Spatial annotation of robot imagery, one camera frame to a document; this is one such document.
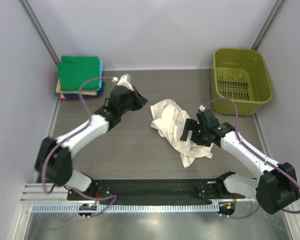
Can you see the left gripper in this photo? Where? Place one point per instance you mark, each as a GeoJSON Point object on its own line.
{"type": "Point", "coordinates": [140, 100]}

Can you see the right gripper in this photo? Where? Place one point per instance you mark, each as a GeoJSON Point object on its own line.
{"type": "Point", "coordinates": [190, 124]}

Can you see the white t shirt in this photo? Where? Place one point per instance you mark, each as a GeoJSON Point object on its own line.
{"type": "Point", "coordinates": [169, 120]}

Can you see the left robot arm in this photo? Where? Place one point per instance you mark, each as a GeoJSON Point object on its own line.
{"type": "Point", "coordinates": [54, 159]}

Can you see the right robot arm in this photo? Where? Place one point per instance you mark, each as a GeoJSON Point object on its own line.
{"type": "Point", "coordinates": [273, 185]}

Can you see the light blue folded t shirt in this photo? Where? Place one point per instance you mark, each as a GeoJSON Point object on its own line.
{"type": "Point", "coordinates": [101, 67]}

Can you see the green folded t shirt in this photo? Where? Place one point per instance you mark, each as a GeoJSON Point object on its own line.
{"type": "Point", "coordinates": [73, 71]}

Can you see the olive green plastic bin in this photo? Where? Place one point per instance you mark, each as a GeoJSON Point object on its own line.
{"type": "Point", "coordinates": [241, 76]}

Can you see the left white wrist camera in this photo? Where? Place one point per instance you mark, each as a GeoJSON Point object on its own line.
{"type": "Point", "coordinates": [124, 80]}

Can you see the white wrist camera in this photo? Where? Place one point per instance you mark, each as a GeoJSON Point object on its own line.
{"type": "Point", "coordinates": [124, 80]}
{"type": "Point", "coordinates": [201, 108]}

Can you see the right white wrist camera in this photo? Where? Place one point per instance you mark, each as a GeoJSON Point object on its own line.
{"type": "Point", "coordinates": [201, 108]}

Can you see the slotted cable duct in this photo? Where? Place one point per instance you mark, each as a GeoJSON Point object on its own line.
{"type": "Point", "coordinates": [92, 208]}

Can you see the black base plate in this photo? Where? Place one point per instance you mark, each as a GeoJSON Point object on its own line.
{"type": "Point", "coordinates": [203, 189]}

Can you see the aluminium frame rail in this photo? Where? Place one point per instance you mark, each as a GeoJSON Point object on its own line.
{"type": "Point", "coordinates": [33, 192]}

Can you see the right corner aluminium post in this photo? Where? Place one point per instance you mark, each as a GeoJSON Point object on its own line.
{"type": "Point", "coordinates": [275, 11]}

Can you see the corner aluminium post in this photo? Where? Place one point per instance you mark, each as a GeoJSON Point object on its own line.
{"type": "Point", "coordinates": [39, 30]}
{"type": "Point", "coordinates": [275, 11]}

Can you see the left corner aluminium post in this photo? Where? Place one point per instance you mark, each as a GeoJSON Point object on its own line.
{"type": "Point", "coordinates": [39, 30]}

